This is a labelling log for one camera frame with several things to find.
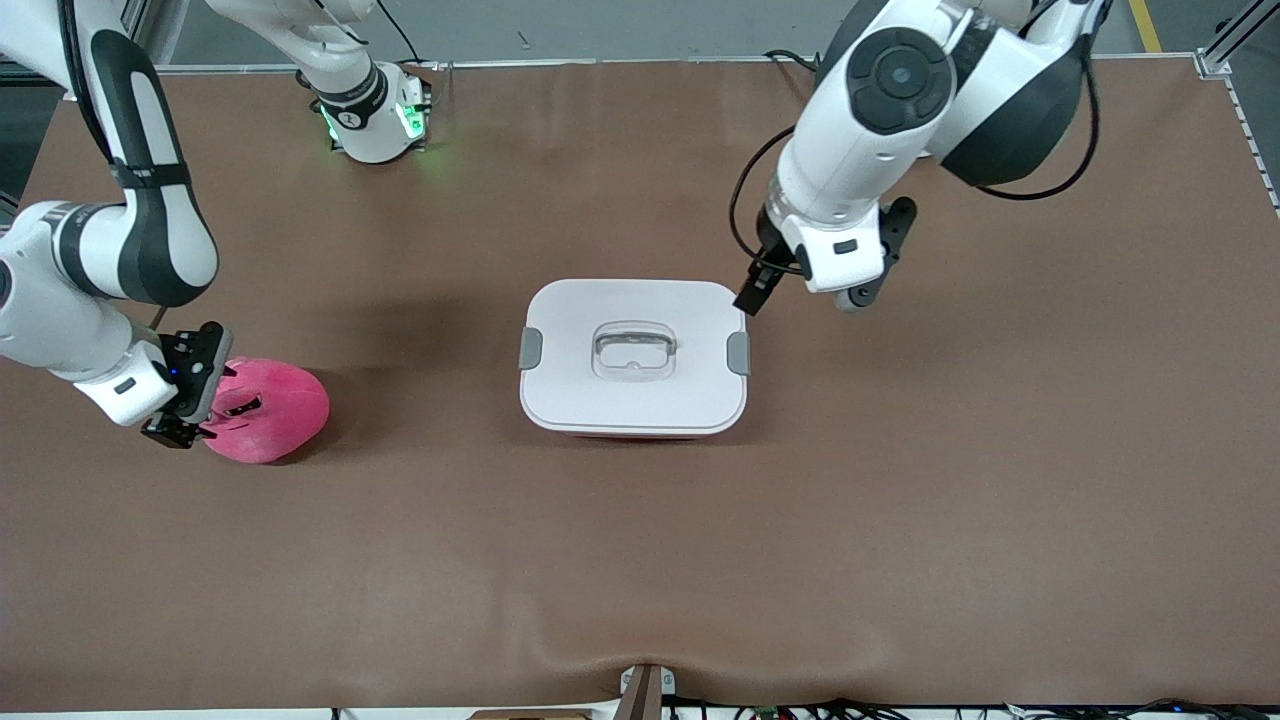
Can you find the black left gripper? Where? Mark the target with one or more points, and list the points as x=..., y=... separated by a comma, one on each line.
x=768, y=268

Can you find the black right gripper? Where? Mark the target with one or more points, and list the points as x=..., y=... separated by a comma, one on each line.
x=170, y=428

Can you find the gray lid latch clip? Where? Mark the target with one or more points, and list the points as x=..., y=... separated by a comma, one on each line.
x=530, y=348
x=738, y=353

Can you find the pink plush toy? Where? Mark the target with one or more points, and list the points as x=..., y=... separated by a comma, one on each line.
x=280, y=410

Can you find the white box lid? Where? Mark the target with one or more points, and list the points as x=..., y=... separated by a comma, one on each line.
x=570, y=400

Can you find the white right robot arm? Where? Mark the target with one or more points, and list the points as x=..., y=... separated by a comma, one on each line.
x=150, y=230

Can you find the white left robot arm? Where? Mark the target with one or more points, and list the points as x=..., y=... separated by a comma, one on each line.
x=900, y=70

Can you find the pink plastic box base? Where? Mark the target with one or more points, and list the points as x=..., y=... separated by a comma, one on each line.
x=630, y=436

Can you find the brown table mat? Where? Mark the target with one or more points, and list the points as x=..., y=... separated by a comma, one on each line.
x=640, y=560

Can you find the brown wooden board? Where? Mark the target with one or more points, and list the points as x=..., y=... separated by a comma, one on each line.
x=530, y=715

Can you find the aluminium frame profile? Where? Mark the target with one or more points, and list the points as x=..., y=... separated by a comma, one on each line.
x=1235, y=35
x=135, y=25

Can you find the camera stand post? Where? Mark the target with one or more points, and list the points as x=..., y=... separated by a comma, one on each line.
x=645, y=695

